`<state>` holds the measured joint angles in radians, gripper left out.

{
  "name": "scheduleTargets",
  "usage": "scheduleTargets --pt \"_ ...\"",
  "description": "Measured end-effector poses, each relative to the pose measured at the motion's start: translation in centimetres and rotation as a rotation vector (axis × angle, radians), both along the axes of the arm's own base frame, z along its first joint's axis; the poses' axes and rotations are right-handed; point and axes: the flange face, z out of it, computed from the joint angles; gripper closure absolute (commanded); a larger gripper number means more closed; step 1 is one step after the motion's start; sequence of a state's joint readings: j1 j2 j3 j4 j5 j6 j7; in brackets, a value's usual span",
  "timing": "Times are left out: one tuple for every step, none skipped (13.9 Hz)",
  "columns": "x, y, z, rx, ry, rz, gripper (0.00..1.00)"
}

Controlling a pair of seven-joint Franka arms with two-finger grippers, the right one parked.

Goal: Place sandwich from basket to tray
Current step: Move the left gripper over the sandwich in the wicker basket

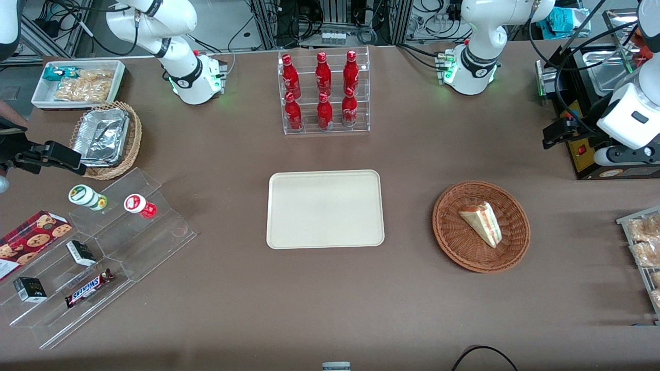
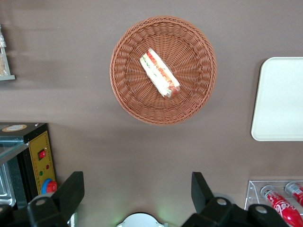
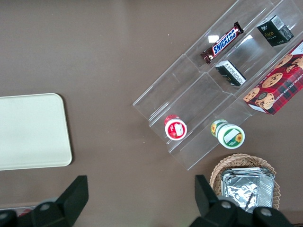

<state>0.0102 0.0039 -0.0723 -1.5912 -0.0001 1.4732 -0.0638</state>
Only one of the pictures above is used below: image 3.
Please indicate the black Face box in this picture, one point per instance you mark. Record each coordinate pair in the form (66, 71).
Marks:
(274, 30)

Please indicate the small black printed box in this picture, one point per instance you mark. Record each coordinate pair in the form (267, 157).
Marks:
(230, 72)

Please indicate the aluminium foil container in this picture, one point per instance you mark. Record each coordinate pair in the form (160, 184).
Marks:
(248, 186)

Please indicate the cream rectangular tray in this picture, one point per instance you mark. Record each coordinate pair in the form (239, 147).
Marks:
(33, 131)

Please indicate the red strawberry lidded cup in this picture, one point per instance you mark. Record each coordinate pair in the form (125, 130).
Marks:
(175, 127)

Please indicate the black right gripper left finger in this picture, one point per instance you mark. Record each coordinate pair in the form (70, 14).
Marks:
(68, 201)

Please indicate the clear acrylic tiered shelf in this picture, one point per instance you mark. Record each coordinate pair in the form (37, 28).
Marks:
(201, 92)

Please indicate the Snickers chocolate bar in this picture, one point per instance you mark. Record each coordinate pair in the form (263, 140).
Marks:
(222, 43)

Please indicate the woven wicker basket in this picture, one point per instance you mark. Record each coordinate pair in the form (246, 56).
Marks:
(239, 162)

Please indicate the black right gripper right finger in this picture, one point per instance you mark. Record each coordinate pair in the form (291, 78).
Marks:
(213, 208)

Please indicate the red chocolate chip cookie box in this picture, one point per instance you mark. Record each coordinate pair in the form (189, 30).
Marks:
(277, 87)

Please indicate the green sunflower lidded cup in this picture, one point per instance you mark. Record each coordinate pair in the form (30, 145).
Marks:
(228, 133)

